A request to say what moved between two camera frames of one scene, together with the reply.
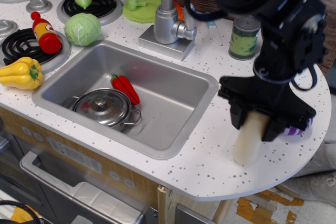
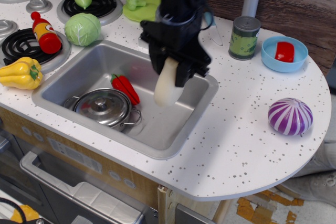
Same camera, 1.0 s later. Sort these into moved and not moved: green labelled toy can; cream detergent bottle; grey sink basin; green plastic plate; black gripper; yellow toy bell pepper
Moved: cream detergent bottle; black gripper
Not moved: grey sink basin; green plastic plate; yellow toy bell pepper; green labelled toy can
